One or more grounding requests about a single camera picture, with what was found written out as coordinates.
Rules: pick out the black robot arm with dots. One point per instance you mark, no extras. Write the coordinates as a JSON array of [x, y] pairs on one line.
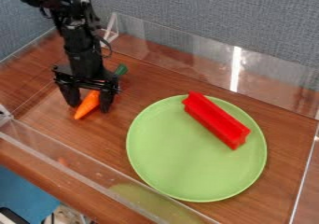
[[77, 25]]

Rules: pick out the red toy block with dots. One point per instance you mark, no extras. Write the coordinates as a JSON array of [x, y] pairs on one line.
[[223, 125]]

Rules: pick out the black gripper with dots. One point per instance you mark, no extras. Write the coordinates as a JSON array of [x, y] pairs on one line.
[[102, 81]]

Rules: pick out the green plate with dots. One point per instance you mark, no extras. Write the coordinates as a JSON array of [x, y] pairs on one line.
[[181, 160]]

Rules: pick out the orange toy carrot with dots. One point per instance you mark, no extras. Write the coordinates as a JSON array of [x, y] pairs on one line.
[[92, 99]]

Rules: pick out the clear acrylic enclosure wall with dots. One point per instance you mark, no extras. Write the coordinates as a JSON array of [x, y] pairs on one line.
[[73, 157]]

